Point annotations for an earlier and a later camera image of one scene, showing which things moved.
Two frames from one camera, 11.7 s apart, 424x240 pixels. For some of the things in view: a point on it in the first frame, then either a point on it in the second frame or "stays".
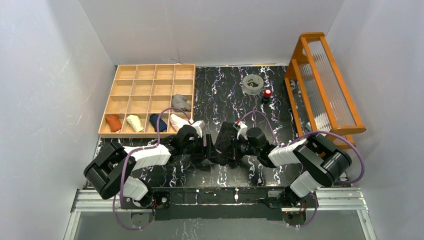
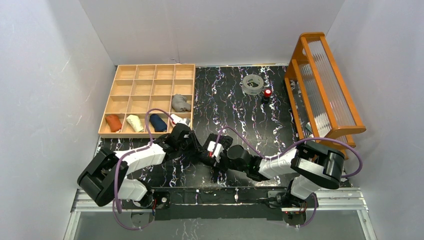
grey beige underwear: [179, 101] stays
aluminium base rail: [347, 200] stays
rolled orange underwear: [114, 122] stays
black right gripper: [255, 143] -> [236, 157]
